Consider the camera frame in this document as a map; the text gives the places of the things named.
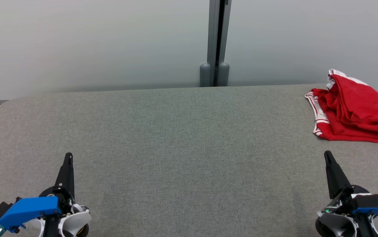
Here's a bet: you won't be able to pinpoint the red basketball jersey white sleeves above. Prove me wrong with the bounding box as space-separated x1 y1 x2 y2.
305 88 378 145

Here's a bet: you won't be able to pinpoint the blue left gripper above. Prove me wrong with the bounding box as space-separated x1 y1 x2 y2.
0 152 75 232

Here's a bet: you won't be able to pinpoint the grey cylindrical post foot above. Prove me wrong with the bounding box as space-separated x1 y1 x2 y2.
199 63 211 87
217 62 230 87

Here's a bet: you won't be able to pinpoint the grey metal partition post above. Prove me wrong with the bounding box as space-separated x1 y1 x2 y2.
208 0 232 87

